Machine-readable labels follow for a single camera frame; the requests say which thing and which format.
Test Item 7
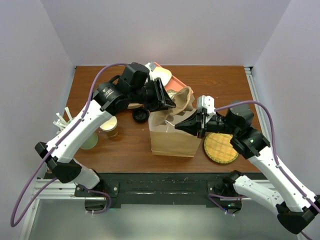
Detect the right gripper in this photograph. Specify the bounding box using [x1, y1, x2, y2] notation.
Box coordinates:
[175, 107, 238, 138]

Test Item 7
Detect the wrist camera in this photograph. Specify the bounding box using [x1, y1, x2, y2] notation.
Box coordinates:
[144, 61, 157, 72]
[196, 95, 216, 115]

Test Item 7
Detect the woven bamboo coaster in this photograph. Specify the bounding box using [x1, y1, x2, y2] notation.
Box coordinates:
[203, 133, 239, 164]

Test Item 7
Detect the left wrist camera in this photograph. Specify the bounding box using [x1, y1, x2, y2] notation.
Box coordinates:
[144, 61, 157, 72]

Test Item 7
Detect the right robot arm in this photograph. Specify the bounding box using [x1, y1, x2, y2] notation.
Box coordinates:
[174, 95, 320, 235]

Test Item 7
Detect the green patterned small dish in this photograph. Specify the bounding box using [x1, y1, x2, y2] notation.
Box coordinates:
[167, 89, 177, 99]

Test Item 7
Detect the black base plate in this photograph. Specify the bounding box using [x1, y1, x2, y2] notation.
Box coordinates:
[44, 171, 275, 210]

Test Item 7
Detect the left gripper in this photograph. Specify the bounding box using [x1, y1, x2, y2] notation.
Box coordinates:
[130, 77, 176, 112]

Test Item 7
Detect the pink tray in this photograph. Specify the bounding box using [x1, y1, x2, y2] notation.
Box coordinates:
[155, 62, 186, 92]

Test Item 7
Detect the brown paper cup stack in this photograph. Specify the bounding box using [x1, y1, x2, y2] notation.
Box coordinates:
[99, 116, 118, 137]

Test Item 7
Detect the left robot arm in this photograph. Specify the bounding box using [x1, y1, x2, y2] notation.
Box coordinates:
[35, 62, 176, 196]

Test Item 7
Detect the green cup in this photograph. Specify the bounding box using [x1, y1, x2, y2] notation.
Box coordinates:
[80, 132, 99, 150]

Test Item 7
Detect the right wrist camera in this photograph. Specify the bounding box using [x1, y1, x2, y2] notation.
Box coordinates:
[196, 95, 216, 115]

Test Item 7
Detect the cream square bowl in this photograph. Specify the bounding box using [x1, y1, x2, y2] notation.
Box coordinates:
[150, 66, 172, 86]

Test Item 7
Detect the brown paper bag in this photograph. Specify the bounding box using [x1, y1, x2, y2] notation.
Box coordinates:
[148, 109, 202, 158]

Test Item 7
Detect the black lid stack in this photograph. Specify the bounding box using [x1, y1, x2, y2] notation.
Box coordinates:
[132, 107, 150, 123]

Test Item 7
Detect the cardboard cup carrier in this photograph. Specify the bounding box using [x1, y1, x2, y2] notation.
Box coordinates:
[150, 86, 195, 127]

